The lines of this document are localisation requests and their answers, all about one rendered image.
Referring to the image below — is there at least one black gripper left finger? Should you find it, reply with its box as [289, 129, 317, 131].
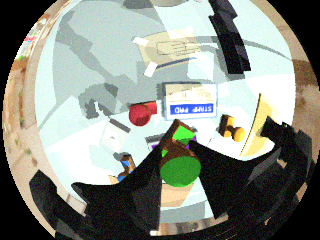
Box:
[71, 145, 163, 232]

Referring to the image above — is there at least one small orange-brown stamp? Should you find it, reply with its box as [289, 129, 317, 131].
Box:
[219, 115, 245, 143]

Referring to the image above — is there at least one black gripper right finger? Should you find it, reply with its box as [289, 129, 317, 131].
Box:
[188, 140, 281, 220]

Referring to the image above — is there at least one purple ink pad in grey tin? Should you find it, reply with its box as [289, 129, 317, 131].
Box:
[148, 128, 200, 152]

